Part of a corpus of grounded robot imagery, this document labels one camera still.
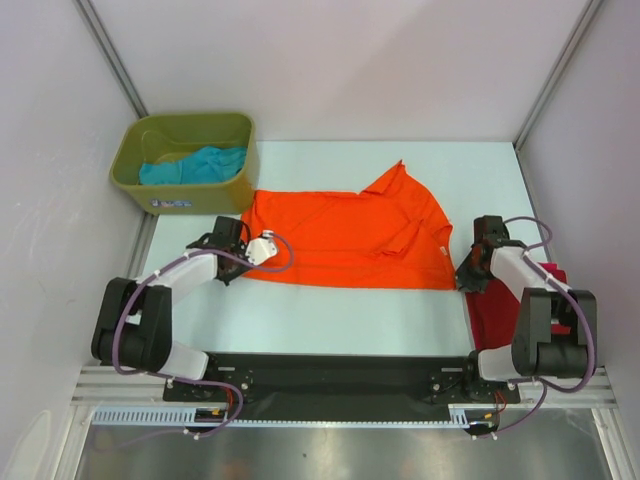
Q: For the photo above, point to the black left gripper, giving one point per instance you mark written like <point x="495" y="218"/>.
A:
<point x="225" y="277"/>

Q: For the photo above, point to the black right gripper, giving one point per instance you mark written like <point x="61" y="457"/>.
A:
<point x="466" y="282"/>

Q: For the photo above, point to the orange t shirt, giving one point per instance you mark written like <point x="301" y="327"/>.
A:
<point x="391" y="235"/>

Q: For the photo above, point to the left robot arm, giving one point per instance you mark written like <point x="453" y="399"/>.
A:
<point x="134" y="329"/>

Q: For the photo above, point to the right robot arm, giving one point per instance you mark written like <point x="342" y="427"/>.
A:
<point x="568" y="361"/>

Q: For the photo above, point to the folded pink cloth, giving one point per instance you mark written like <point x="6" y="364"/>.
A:
<point x="554" y="270"/>

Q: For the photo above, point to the teal t shirt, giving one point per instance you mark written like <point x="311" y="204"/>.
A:
<point x="208" y="165"/>

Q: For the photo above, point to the folded red t shirt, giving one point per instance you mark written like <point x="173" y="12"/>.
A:
<point x="518" y="300"/>

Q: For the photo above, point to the olive green plastic bin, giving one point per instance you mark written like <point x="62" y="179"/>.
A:
<point x="168" y="138"/>

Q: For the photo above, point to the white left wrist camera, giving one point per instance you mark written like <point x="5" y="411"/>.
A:
<point x="262" y="248"/>

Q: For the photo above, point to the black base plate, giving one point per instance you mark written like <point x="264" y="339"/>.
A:
<point x="355" y="388"/>

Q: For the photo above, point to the slotted cable duct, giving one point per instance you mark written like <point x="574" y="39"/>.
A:
<point x="192" y="417"/>

